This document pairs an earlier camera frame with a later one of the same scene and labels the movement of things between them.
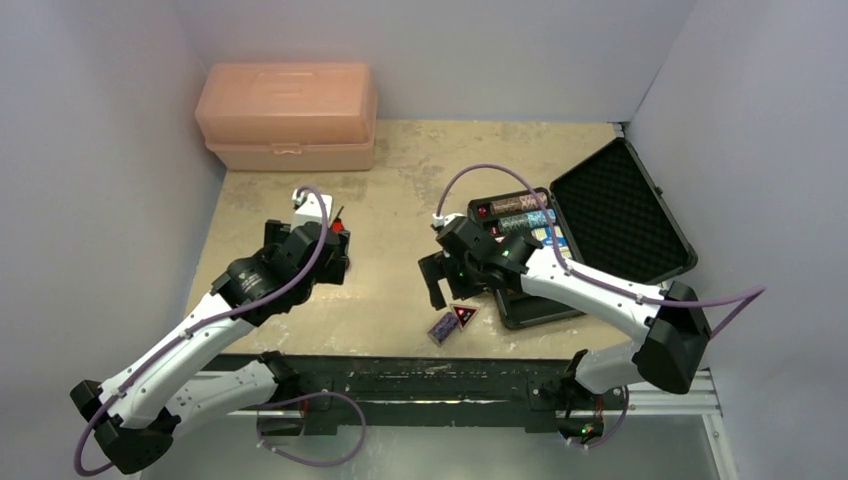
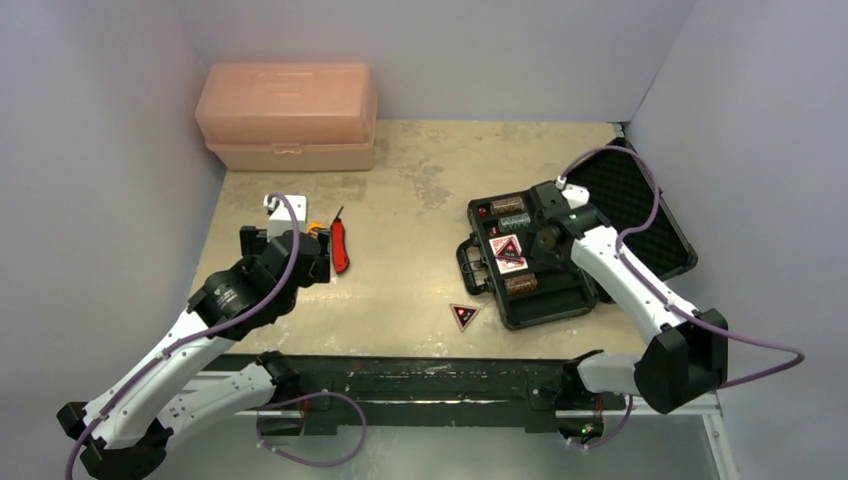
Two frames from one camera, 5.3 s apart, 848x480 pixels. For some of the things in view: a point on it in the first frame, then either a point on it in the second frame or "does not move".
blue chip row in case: (526, 220) does not move
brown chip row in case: (519, 203) does not move
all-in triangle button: (464, 314) does not move
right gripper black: (441, 273) to (542, 243)
